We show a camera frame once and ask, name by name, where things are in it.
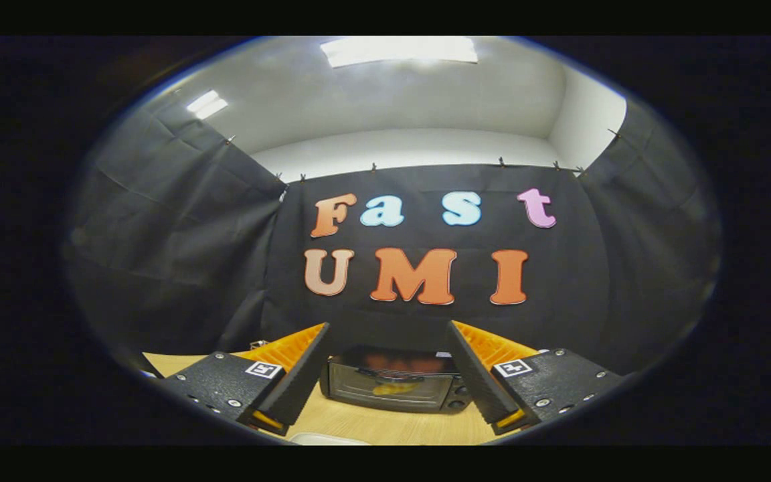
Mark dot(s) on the golden croissant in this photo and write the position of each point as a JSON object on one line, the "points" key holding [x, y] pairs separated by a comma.
{"points": [[395, 387]]}

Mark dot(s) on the small ceiling light panel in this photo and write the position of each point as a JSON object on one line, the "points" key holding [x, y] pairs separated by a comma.
{"points": [[207, 105]]}

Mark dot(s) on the black toaster oven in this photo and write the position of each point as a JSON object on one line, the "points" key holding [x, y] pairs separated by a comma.
{"points": [[359, 395]]}

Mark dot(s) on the large ceiling light panel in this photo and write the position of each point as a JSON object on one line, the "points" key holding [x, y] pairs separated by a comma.
{"points": [[399, 50]]}

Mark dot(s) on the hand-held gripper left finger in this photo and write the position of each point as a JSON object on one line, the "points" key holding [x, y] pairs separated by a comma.
{"points": [[302, 375]]}

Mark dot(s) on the white square plate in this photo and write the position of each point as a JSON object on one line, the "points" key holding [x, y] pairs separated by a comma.
{"points": [[328, 440]]}

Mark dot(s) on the black backdrop cloth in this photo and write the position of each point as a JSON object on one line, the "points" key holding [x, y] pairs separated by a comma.
{"points": [[573, 281]]}

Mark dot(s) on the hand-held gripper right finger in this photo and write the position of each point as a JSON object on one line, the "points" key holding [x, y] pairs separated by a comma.
{"points": [[482, 381]]}

